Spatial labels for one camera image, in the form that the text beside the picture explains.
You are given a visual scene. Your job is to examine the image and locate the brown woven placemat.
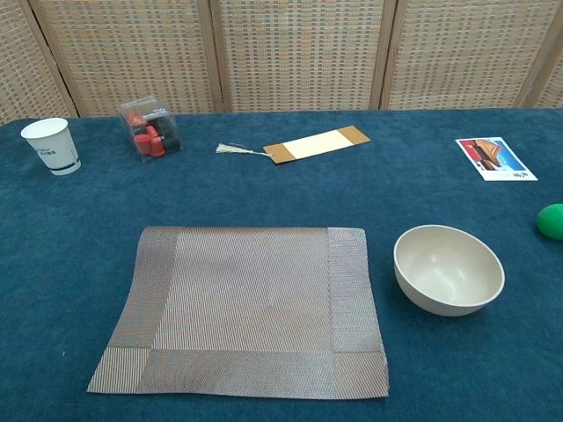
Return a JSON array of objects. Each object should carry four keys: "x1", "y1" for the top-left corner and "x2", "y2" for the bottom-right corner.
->
[{"x1": 86, "y1": 226, "x2": 391, "y2": 399}]

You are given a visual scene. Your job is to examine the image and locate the clear box of red caps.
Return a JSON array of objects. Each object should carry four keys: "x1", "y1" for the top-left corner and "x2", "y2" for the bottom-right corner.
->
[{"x1": 118, "y1": 95, "x2": 184, "y2": 164}]

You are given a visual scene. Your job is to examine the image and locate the colourful photo postcard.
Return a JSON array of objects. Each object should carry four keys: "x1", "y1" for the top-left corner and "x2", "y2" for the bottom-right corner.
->
[{"x1": 455, "y1": 136, "x2": 539, "y2": 182}]

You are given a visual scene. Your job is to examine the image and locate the brown cream bookmark with tassel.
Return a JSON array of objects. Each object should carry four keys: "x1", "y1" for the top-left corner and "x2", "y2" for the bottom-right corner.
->
[{"x1": 215, "y1": 125, "x2": 372, "y2": 165}]

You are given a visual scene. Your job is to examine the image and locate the beige bowl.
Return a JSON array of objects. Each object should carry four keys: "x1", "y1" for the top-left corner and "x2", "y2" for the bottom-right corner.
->
[{"x1": 392, "y1": 224, "x2": 506, "y2": 317}]

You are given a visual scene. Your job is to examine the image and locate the green ball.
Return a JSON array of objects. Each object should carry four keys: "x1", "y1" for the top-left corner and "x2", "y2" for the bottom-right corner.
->
[{"x1": 536, "y1": 203, "x2": 563, "y2": 242}]

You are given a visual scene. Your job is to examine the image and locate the woven wooden folding screen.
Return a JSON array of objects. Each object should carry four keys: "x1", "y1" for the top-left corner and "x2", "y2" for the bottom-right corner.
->
[{"x1": 0, "y1": 0, "x2": 563, "y2": 127}]

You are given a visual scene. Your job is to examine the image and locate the white paper cup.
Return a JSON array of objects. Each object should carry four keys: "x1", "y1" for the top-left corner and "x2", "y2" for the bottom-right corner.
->
[{"x1": 20, "y1": 117, "x2": 83, "y2": 177}]

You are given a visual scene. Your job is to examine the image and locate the blue tablecloth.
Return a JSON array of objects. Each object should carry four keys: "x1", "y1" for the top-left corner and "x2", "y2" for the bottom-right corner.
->
[{"x1": 0, "y1": 107, "x2": 563, "y2": 422}]

